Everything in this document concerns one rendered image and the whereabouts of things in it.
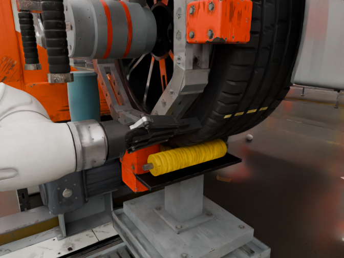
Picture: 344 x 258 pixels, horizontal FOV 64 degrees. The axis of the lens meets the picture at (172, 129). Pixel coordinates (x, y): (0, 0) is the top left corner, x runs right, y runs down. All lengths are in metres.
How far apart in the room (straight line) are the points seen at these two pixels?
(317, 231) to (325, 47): 1.09
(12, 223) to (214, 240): 0.81
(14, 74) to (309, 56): 0.94
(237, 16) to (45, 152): 0.37
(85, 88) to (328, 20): 0.60
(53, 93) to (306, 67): 0.90
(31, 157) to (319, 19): 0.51
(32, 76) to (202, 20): 0.80
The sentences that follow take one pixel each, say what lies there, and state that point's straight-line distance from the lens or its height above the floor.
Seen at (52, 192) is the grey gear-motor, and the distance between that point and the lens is 1.05.
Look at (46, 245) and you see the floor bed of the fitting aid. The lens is 1.24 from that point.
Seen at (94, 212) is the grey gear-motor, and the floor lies 0.09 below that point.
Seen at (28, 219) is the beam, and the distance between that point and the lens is 1.32.
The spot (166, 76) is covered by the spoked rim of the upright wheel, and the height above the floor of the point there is 0.73.
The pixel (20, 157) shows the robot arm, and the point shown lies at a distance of 0.46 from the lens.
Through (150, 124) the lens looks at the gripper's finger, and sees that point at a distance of 0.52.
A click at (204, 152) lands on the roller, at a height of 0.52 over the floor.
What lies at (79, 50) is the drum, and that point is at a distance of 0.68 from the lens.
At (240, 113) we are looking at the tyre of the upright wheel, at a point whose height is 0.66.
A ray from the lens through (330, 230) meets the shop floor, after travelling 1.53.
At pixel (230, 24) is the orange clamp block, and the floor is 0.84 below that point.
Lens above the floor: 0.81
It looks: 17 degrees down
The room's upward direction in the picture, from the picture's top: straight up
